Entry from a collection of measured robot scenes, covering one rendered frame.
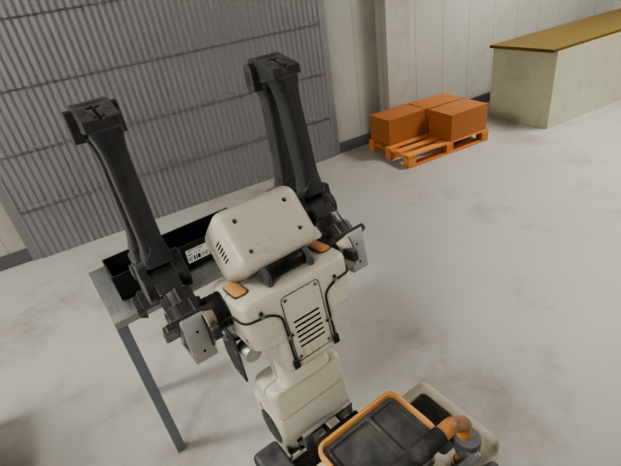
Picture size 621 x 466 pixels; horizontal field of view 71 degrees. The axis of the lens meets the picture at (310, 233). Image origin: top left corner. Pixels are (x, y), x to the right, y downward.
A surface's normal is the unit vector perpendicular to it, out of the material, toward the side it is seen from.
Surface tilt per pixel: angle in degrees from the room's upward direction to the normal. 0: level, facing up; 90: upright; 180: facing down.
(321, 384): 82
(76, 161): 90
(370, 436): 0
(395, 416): 0
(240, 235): 48
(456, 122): 90
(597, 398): 0
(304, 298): 82
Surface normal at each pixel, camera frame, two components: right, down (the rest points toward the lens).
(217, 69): 0.48, 0.40
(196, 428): -0.14, -0.85
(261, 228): 0.34, -0.31
